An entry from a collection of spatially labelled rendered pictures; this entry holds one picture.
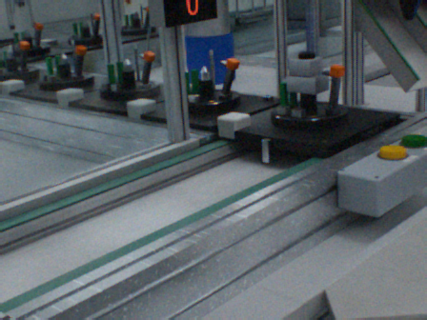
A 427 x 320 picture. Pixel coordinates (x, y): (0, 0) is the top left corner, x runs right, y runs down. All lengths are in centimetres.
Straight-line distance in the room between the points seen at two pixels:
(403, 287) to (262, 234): 19
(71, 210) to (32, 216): 6
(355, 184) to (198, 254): 30
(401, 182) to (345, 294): 24
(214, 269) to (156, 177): 31
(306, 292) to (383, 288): 10
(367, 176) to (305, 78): 29
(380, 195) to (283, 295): 22
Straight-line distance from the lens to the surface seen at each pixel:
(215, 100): 139
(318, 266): 98
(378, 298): 90
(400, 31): 152
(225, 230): 86
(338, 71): 122
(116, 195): 108
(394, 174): 104
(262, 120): 130
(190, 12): 115
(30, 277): 90
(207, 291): 86
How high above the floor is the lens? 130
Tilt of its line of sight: 18 degrees down
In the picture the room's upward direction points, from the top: 4 degrees counter-clockwise
